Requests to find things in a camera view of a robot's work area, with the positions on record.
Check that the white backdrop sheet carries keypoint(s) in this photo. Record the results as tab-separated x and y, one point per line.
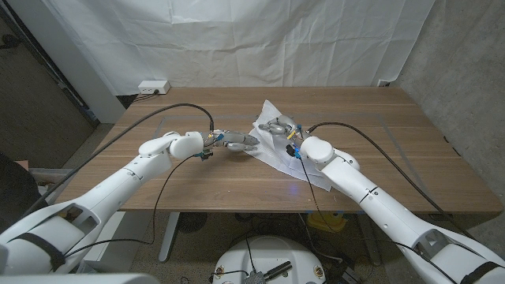
236	39

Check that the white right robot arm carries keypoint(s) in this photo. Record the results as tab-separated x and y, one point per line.
378	205

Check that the white striped handkerchief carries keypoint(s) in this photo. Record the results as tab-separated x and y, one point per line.
272	152

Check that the person in black clothes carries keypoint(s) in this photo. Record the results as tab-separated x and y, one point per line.
13	189

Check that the black round fan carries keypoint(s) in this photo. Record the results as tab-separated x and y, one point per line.
193	221

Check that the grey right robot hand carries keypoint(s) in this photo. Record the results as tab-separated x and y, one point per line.
284	125

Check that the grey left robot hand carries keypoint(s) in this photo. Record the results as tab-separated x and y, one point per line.
233	139

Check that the yellow object under table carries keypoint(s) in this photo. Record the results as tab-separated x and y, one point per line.
326	223

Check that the white table leg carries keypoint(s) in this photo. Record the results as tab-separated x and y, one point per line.
169	236

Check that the white robot torso base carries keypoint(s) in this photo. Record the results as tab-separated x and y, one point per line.
272	252

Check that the black tool on base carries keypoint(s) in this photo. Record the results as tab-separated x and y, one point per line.
276	270

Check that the clear plastic bin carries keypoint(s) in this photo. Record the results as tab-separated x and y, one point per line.
55	173

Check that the white power strip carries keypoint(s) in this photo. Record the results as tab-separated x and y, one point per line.
154	87

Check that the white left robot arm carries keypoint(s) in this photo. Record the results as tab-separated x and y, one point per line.
98	197

